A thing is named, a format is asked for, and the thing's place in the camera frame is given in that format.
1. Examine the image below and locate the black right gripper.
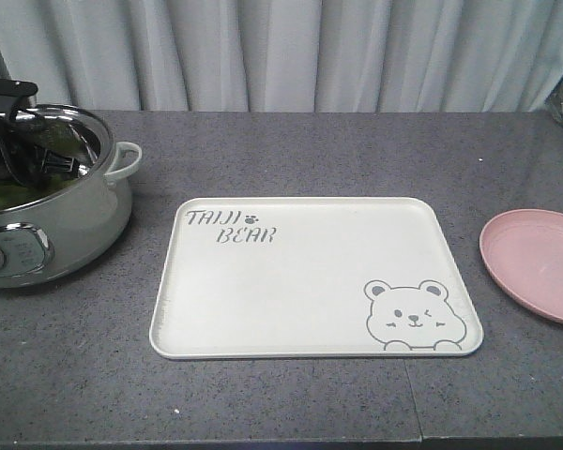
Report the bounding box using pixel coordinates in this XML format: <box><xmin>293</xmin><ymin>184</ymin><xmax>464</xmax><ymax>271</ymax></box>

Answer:
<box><xmin>0</xmin><ymin>78</ymin><xmax>83</xmax><ymax>186</ymax></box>

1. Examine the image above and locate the green lettuce leaf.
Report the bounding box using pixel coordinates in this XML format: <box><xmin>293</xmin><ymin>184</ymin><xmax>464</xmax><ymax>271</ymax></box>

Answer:
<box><xmin>0</xmin><ymin>178</ymin><xmax>80</xmax><ymax>214</ymax></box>

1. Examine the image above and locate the cream bear serving tray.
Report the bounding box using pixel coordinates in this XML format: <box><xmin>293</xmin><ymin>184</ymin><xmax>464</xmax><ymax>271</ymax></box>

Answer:
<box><xmin>149</xmin><ymin>197</ymin><xmax>484</xmax><ymax>359</ymax></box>

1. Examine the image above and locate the pink round plate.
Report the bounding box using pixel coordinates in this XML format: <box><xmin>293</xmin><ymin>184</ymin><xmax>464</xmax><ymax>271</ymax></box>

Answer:
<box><xmin>479</xmin><ymin>209</ymin><xmax>563</xmax><ymax>324</ymax></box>

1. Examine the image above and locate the grey electric cooking pot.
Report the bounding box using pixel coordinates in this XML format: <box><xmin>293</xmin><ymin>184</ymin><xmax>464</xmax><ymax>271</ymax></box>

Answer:
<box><xmin>0</xmin><ymin>104</ymin><xmax>143</xmax><ymax>288</ymax></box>

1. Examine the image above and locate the grey-white curtain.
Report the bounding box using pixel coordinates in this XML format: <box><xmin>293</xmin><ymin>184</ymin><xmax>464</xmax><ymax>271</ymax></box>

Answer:
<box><xmin>0</xmin><ymin>1</ymin><xmax>563</xmax><ymax>113</ymax></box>

